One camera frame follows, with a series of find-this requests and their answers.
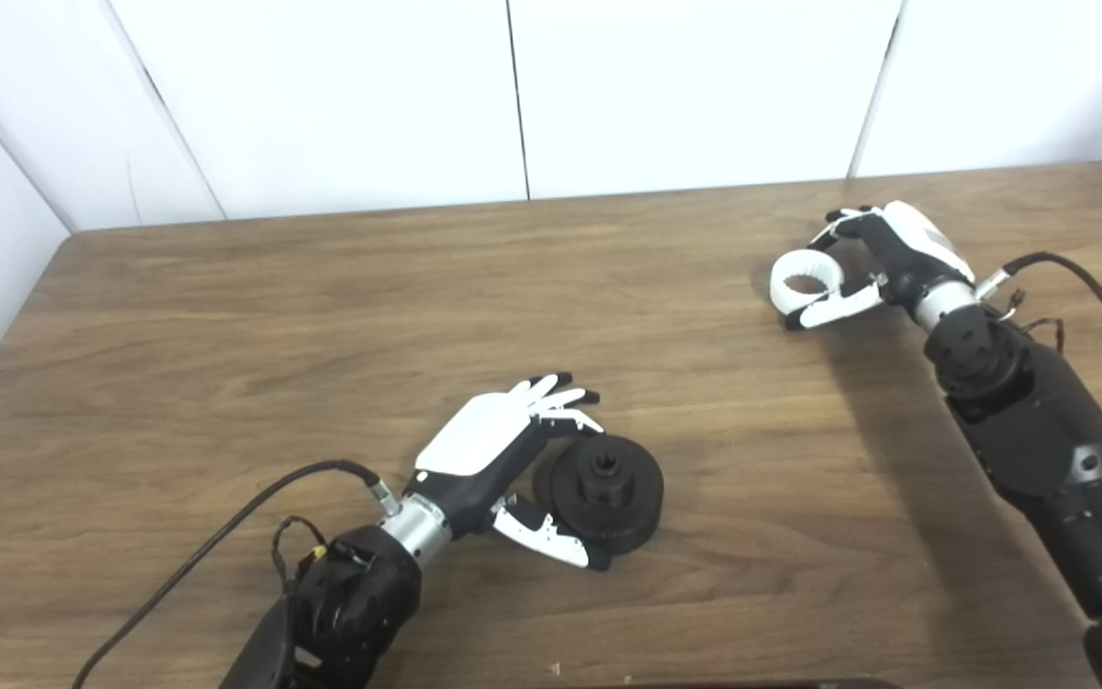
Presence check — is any thin wire on arm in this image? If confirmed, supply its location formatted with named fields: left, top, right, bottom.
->
left=991, top=287, right=1067, bottom=355
left=271, top=517, right=351, bottom=589

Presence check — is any thin wire on right arm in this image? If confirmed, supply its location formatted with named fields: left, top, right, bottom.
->
left=991, top=287, right=1067, bottom=355

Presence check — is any thick black right wrist cable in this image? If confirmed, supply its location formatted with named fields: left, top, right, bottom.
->
left=977, top=251, right=1102, bottom=499

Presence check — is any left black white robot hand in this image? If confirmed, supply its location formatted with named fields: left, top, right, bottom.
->
left=381, top=372, right=612, bottom=572

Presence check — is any white plastic ring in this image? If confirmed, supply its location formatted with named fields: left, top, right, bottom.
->
left=769, top=249, right=846, bottom=317

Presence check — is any round black stepped part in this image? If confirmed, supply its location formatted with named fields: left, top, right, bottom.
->
left=532, top=433, right=665, bottom=556

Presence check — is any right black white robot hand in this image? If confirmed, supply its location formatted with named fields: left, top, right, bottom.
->
left=783, top=200, right=982, bottom=332

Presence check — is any thick black left wrist cable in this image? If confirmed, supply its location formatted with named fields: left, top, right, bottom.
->
left=71, top=459, right=404, bottom=689

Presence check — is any thick black wrist cable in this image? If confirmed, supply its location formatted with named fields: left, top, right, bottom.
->
left=977, top=251, right=1102, bottom=499
left=71, top=459, right=404, bottom=689

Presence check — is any thin wire on left arm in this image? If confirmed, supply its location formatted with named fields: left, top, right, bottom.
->
left=271, top=517, right=351, bottom=589

